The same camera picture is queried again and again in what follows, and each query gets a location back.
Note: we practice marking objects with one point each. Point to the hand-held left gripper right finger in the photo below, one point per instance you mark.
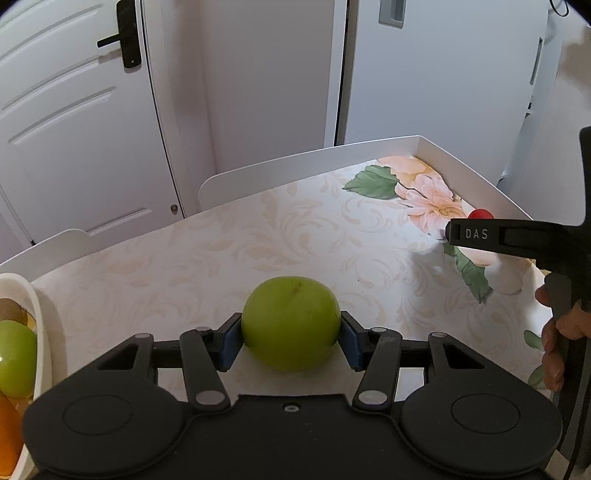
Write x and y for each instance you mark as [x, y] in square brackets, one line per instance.
[353, 346]

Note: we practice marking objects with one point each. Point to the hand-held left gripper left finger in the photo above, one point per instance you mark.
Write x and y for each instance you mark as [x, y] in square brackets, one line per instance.
[228, 348]

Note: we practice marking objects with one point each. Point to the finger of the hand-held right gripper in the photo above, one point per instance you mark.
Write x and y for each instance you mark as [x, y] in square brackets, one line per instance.
[489, 234]

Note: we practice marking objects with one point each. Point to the red cherry tomato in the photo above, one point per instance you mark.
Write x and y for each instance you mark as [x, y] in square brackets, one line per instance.
[480, 213]

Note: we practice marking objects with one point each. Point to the large green apple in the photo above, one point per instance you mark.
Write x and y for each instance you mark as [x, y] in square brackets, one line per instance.
[291, 323]

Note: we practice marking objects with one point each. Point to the white bowl with yellow inside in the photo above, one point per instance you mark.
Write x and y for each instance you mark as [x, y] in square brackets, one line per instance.
[46, 323]

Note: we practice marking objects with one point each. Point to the small green apple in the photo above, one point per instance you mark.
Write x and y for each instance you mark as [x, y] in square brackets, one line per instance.
[16, 360]

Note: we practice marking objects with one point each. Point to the dark orange mandarin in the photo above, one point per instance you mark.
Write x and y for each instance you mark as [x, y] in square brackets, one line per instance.
[9, 429]

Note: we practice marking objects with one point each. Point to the person's right hand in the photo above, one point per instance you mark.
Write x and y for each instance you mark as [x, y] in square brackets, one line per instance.
[575, 321]

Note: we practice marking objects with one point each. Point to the floral tablecloth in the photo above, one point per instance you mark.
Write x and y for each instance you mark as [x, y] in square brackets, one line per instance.
[184, 258]

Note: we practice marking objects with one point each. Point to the white cabinet door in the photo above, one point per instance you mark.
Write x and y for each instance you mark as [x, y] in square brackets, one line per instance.
[438, 83]

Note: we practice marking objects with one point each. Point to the white rimmed table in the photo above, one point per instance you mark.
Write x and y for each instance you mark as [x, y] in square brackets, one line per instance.
[300, 161]

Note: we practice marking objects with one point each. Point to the brown kiwi with sticker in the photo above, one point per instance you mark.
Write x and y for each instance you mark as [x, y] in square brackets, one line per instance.
[9, 311]

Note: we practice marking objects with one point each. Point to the white panel door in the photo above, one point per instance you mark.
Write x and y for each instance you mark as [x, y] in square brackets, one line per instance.
[69, 138]

